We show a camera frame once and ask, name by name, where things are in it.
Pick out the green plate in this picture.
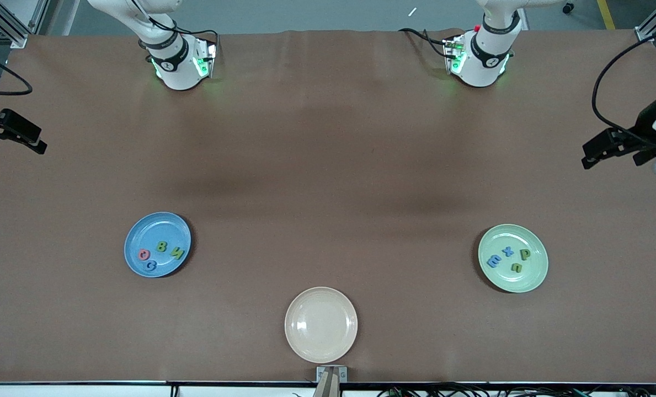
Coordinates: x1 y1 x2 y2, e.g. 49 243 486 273
477 223 550 293

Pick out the blue plate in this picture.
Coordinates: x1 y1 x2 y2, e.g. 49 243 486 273
124 212 192 278

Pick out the beige plate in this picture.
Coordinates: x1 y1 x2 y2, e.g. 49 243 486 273
284 286 359 364

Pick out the brown table mat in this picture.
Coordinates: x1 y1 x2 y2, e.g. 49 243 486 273
0 29 656 384

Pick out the aluminium frame post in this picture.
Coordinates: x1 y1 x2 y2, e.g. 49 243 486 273
636 0 656 40
0 0 50 49

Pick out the black right arm base cable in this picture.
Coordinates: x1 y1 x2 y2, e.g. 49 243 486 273
132 0 219 53

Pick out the black arm base cable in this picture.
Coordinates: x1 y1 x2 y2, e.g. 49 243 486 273
398 28 456 59
132 0 219 53

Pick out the black left arm base cable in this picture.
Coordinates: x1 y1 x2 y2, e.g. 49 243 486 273
398 28 456 59

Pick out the white table edge rail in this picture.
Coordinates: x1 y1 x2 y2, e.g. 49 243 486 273
0 383 656 397

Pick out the black cable bundle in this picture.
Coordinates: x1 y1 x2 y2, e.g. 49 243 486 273
376 382 656 397

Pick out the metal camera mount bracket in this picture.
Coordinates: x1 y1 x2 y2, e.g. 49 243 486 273
314 366 348 397

